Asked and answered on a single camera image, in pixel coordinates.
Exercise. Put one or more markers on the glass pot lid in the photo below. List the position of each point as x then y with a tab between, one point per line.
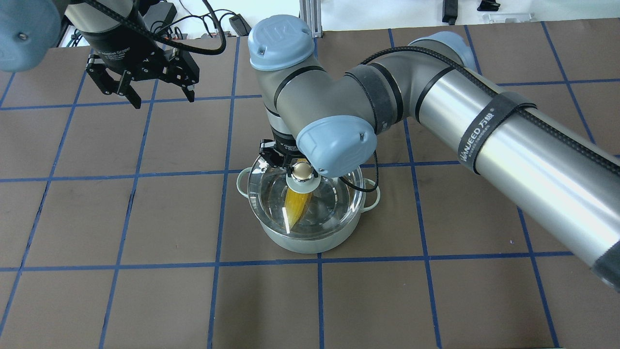
324	211

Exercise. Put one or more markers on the yellow corn cob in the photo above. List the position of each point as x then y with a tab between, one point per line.
296	197

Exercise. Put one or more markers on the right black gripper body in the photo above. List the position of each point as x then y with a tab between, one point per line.
269	150

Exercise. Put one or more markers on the light green electric pot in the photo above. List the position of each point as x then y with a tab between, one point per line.
354	180

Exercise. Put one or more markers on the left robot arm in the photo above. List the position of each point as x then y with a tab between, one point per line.
29	28

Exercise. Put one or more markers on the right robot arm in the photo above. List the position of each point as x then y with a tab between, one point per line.
565	183

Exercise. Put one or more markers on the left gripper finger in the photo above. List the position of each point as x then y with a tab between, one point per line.
123	88
185	73

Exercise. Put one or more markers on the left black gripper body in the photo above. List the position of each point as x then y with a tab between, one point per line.
122	47

